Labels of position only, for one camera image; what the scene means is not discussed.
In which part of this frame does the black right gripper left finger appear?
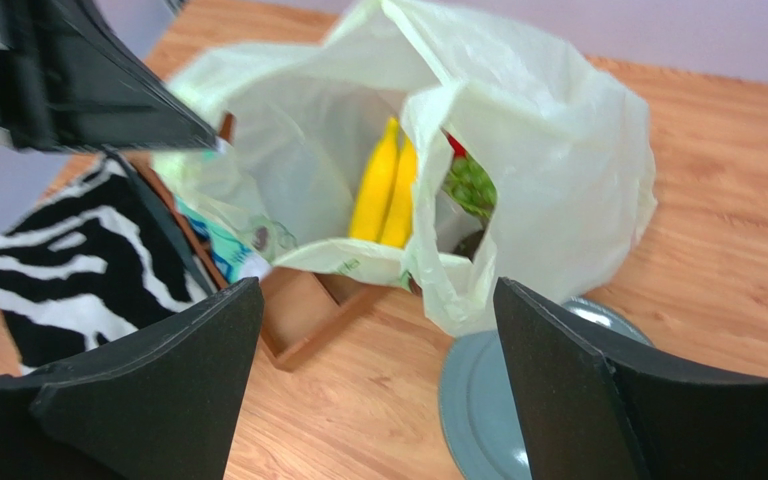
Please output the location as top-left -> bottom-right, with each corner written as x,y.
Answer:
0,278 -> 264,479

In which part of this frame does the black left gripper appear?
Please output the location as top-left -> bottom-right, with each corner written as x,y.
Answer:
0,1 -> 217,152

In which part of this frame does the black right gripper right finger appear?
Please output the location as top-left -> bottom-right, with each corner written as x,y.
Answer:
494,278 -> 768,479

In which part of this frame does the pale green plastic bag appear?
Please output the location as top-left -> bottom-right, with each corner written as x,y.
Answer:
153,1 -> 656,336

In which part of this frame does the green grape bunch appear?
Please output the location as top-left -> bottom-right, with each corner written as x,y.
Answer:
442,154 -> 497,226

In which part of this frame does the yellow banana bunch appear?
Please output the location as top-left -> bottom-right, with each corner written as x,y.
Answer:
348,117 -> 418,249

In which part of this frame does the red apple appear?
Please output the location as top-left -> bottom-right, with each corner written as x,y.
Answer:
445,132 -> 468,160

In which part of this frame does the grey blue plate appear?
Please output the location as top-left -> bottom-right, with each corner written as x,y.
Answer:
439,293 -> 653,479

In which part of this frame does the zebra striped cloth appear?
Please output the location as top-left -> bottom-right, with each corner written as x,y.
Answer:
0,155 -> 217,374

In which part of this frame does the teal white sock pair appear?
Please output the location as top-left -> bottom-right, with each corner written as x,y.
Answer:
175,198 -> 272,283

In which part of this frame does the wooden compartment tray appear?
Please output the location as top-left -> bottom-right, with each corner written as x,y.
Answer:
128,153 -> 390,372

